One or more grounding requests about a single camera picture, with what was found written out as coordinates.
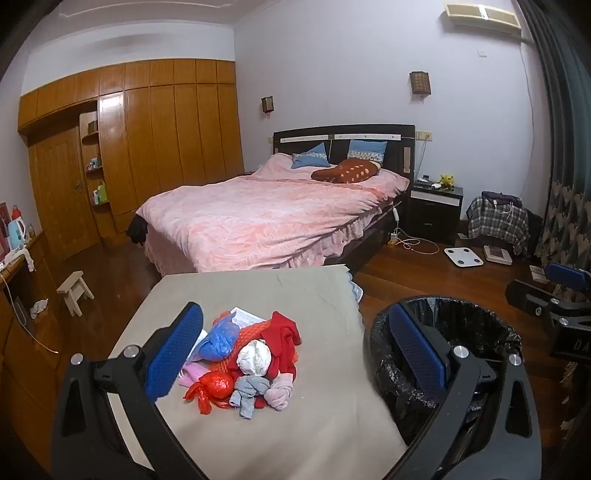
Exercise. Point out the green bottle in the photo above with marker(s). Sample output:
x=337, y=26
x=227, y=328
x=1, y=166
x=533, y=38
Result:
x=100, y=194

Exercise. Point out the blue and white kettle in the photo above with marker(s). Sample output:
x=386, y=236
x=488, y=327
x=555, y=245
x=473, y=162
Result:
x=17, y=235

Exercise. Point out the trash bin with black bag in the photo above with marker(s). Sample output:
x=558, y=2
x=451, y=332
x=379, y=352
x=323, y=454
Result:
x=466, y=323

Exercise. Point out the dark wooden bed frame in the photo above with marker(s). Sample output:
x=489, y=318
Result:
x=369, y=131

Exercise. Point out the blue pillow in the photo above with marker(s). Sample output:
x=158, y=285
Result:
x=311, y=157
x=364, y=150

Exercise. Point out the black cloth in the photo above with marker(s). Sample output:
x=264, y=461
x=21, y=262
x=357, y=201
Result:
x=137, y=229

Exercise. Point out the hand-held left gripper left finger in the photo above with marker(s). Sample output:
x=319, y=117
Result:
x=175, y=355

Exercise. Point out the patterned dark curtain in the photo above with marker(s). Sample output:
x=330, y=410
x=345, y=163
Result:
x=565, y=161

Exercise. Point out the bed with pink cover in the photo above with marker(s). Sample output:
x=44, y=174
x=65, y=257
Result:
x=258, y=217

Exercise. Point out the red plastic bag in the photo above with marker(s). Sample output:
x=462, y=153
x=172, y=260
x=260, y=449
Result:
x=217, y=385

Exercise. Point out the orange foam net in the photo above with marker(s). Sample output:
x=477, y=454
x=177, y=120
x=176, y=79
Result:
x=254, y=332

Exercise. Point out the white air conditioner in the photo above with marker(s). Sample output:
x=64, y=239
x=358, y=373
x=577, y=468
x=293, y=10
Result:
x=480, y=16

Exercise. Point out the pink sock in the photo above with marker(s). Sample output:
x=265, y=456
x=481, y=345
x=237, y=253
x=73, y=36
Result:
x=280, y=394

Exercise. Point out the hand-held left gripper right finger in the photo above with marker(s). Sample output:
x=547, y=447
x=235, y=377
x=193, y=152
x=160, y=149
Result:
x=418, y=350

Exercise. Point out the white crumpled cloth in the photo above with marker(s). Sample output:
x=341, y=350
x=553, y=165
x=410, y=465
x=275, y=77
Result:
x=39, y=308

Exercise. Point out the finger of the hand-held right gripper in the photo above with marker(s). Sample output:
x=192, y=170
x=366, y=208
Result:
x=528, y=297
x=570, y=278

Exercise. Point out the pink face mask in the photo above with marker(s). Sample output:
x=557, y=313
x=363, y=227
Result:
x=194, y=371

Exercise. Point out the small white box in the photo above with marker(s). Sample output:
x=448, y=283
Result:
x=538, y=273

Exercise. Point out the small brown wall lamp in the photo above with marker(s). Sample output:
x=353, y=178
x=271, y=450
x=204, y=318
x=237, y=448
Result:
x=268, y=105

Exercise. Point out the grey sock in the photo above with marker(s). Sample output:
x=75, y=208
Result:
x=247, y=392

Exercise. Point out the white bed controller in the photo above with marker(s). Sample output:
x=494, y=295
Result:
x=398, y=216

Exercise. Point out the wooden desk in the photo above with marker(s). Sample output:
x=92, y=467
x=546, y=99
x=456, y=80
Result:
x=27, y=350

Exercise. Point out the black nightstand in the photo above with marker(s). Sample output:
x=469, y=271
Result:
x=434, y=217

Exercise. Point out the blue quilted cloth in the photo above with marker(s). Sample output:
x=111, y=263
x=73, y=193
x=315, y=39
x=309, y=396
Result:
x=355, y=291

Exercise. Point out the red picture frame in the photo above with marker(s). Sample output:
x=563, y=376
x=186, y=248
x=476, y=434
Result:
x=3, y=230

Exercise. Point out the red cloth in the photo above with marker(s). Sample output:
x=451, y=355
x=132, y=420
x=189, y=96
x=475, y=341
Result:
x=282, y=341

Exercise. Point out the wall socket panel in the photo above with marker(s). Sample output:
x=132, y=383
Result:
x=424, y=135

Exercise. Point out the blue plastic bag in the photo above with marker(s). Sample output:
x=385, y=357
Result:
x=221, y=344

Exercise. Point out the yellow plush toy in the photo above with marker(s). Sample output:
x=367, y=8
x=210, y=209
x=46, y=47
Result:
x=446, y=181

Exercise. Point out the large brown wall lamp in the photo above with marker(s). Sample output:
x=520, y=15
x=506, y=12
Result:
x=419, y=83

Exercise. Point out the dark red dotted pillow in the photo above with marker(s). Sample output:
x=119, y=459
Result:
x=346, y=171

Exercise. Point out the wooden wardrobe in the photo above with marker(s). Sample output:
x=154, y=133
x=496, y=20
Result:
x=175, y=134

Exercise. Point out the scale with brown top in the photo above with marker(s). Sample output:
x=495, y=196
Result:
x=497, y=254

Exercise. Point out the small shelf items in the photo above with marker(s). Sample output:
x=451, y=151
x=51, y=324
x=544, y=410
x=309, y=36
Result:
x=94, y=162

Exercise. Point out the white power strip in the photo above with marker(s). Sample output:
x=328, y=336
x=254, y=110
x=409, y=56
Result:
x=394, y=238

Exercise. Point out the white bathroom scale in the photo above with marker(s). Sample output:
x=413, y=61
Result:
x=463, y=257

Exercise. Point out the dark jacket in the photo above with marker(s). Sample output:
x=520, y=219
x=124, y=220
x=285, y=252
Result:
x=501, y=197

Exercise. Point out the small white stool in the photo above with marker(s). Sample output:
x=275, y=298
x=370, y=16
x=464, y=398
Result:
x=74, y=282

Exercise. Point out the plaid cloth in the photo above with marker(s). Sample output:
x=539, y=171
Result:
x=494, y=224

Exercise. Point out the red bottle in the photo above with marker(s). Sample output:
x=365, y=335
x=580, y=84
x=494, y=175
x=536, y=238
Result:
x=16, y=213

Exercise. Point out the white paper ball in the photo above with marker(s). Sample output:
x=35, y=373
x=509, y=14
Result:
x=254, y=360

